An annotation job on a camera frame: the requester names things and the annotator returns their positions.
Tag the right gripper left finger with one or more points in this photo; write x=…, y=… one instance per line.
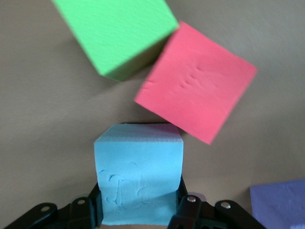
x=78, y=214

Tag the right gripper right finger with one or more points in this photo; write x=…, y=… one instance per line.
x=202, y=214

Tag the light blue foam cube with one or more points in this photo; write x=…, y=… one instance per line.
x=138, y=167

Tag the purple foam cube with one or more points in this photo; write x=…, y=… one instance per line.
x=278, y=202

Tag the brown table mat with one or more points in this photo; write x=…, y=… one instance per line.
x=43, y=119

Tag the red foam cube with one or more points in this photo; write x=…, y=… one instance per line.
x=195, y=83

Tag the green foam cube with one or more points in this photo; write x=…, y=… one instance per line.
x=114, y=31

